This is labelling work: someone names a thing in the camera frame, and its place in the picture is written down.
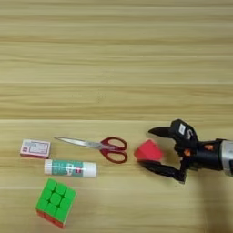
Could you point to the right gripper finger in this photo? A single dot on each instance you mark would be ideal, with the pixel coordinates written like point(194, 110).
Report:
point(159, 169)
point(160, 131)

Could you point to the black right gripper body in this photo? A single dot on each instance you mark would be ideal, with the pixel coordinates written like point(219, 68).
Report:
point(206, 156)

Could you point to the red foam cube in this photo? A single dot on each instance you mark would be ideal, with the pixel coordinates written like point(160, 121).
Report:
point(148, 151)

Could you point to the green white glue stick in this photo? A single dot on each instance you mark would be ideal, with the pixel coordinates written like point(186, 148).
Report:
point(70, 168)

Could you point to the green faced puzzle cube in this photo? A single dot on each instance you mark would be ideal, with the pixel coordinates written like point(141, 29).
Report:
point(56, 201)

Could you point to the small red white box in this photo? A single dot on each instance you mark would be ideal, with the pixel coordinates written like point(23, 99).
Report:
point(35, 148)

